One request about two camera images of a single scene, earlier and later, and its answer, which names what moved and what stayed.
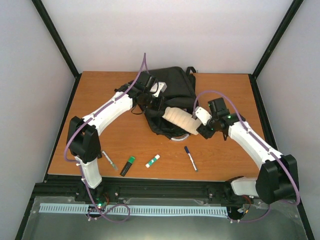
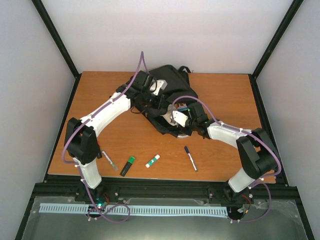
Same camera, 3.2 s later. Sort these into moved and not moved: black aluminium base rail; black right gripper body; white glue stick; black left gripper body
Moved: black right gripper body
Not moved: black aluminium base rail; black left gripper body; white glue stick
